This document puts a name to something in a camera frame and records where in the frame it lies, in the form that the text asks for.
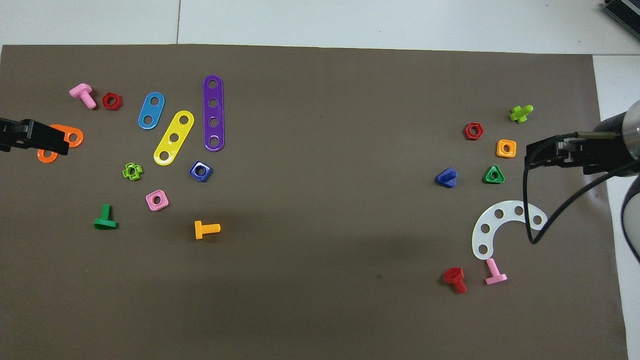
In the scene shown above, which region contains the blue triangular-head plastic bolt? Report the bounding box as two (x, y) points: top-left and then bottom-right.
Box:
(435, 168), (458, 189)

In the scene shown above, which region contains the white curved perforated plate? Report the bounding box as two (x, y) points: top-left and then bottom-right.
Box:
(472, 200), (549, 261)

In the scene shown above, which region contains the blue two-hole plastic strip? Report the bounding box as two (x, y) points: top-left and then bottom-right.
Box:
(137, 91), (166, 130)

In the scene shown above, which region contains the yellow three-hole plastic strip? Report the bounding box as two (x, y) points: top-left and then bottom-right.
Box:
(153, 110), (195, 166)

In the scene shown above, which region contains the purple four-hole plastic strip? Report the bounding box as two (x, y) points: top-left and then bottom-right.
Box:
(202, 75), (225, 152)

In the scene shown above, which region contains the pink plastic toy bolt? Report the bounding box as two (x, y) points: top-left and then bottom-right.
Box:
(485, 258), (508, 286)
(69, 83), (97, 110)

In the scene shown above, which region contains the green plastic toy bolt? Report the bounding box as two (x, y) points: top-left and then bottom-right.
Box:
(93, 204), (118, 230)

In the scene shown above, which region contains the brown table mat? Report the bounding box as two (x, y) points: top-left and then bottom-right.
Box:
(0, 44), (629, 360)

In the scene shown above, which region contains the lime cross-head plastic bolt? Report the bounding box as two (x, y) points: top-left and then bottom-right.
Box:
(509, 104), (534, 124)

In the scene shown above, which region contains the green triangular plastic nut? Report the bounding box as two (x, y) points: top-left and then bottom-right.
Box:
(482, 165), (506, 185)

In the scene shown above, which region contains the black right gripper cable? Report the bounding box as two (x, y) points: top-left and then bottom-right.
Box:
(522, 131), (640, 246)

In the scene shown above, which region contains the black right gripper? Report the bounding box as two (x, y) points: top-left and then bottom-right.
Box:
(527, 131), (627, 176)

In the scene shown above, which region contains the pink square plastic nut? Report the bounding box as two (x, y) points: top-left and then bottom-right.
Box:
(145, 189), (170, 212)

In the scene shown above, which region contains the orange heart-shaped perforated plate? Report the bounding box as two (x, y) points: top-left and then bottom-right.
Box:
(37, 124), (85, 164)

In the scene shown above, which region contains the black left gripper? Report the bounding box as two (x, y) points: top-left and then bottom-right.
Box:
(0, 117), (70, 156)

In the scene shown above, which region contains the dark grey ribbed device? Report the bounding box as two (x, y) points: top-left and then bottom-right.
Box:
(601, 0), (640, 41)

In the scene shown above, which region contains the red plastic toy bolt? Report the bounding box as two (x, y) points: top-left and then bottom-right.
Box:
(443, 267), (468, 294)

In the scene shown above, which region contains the blue square plastic nut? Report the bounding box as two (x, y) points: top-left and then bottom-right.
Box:
(189, 160), (214, 183)

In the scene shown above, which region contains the orange plastic toy bolt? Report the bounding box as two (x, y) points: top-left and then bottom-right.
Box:
(194, 220), (221, 240)

